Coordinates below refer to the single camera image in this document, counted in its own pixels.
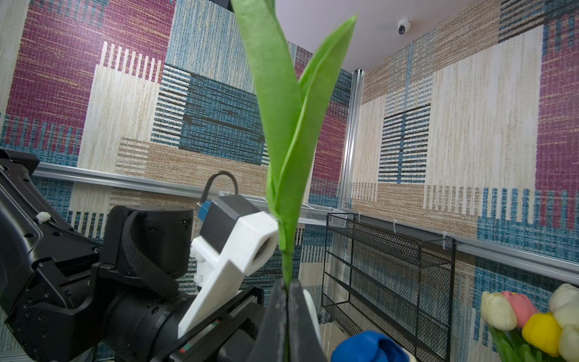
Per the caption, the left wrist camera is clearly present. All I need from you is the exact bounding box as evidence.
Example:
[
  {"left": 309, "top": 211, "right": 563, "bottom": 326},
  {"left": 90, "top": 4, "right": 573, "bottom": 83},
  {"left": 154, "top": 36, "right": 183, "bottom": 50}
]
[{"left": 178, "top": 170, "right": 279, "bottom": 338}]

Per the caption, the small blue tulip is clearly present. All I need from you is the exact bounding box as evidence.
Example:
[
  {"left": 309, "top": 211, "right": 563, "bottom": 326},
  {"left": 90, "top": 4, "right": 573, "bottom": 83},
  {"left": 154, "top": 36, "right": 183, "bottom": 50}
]
[{"left": 232, "top": 1, "right": 357, "bottom": 285}]

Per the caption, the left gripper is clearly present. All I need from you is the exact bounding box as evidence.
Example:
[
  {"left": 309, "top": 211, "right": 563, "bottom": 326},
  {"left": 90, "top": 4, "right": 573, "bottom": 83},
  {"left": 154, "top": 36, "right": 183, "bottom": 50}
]
[{"left": 151, "top": 287, "right": 265, "bottom": 361}]

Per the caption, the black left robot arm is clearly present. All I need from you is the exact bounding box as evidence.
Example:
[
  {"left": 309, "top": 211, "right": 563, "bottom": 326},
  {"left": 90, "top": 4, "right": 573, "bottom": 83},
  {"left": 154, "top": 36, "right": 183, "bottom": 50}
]
[{"left": 1, "top": 149, "right": 265, "bottom": 361}]

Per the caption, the light pink tulip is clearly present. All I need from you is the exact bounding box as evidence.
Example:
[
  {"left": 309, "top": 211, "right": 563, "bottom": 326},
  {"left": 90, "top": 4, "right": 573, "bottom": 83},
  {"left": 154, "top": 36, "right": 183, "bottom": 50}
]
[{"left": 553, "top": 302, "right": 578, "bottom": 361}]

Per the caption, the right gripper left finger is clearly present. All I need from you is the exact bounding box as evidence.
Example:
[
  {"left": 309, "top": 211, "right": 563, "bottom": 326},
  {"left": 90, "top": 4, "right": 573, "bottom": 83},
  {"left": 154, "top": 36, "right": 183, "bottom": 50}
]
[{"left": 248, "top": 280, "right": 288, "bottom": 362}]

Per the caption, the black wire shelf rack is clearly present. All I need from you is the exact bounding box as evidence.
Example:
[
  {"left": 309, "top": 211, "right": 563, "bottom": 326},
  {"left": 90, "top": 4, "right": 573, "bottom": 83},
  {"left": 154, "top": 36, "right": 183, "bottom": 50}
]
[{"left": 321, "top": 213, "right": 456, "bottom": 361}]

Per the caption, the white ceiling security camera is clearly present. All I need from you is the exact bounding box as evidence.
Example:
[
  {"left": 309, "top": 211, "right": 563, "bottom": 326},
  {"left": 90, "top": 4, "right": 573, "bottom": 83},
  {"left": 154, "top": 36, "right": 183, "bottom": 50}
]
[{"left": 397, "top": 17, "right": 412, "bottom": 36}]

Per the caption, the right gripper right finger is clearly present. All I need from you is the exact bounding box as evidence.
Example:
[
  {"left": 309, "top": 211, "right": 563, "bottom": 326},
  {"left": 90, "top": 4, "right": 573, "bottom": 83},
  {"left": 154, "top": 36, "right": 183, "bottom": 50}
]
[{"left": 287, "top": 279, "right": 327, "bottom": 361}]

